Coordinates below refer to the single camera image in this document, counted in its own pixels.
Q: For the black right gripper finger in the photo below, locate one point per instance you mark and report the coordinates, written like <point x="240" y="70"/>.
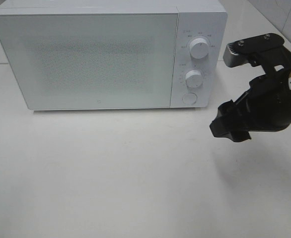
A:
<point x="227" y="110"/>
<point x="233" y="129"/>

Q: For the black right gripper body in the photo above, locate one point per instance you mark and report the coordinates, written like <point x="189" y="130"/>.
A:
<point x="266" y="106"/>

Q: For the white microwave knob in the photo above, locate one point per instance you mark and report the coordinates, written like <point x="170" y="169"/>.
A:
<point x="194" y="78"/>
<point x="199" y="48"/>

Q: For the white microwave door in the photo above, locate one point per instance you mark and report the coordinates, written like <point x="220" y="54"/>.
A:
<point x="71" y="62"/>

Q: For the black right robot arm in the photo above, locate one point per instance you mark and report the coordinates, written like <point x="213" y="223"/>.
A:
<point x="280" y="62"/>

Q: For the white microwave oven body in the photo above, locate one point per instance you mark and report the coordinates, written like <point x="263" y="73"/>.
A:
<point x="205" y="21"/>

